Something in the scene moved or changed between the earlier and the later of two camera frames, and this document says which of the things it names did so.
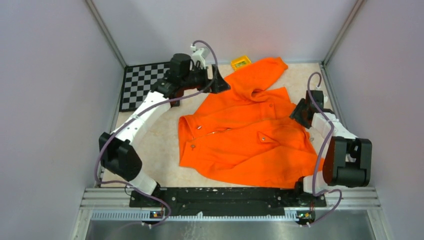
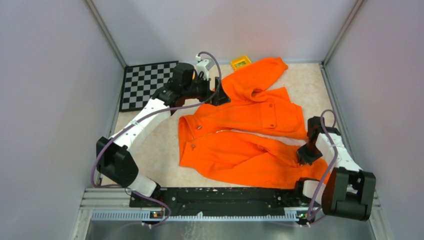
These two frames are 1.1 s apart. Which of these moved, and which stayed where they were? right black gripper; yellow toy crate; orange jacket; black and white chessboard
Moved: right black gripper
Stayed: orange jacket; yellow toy crate; black and white chessboard
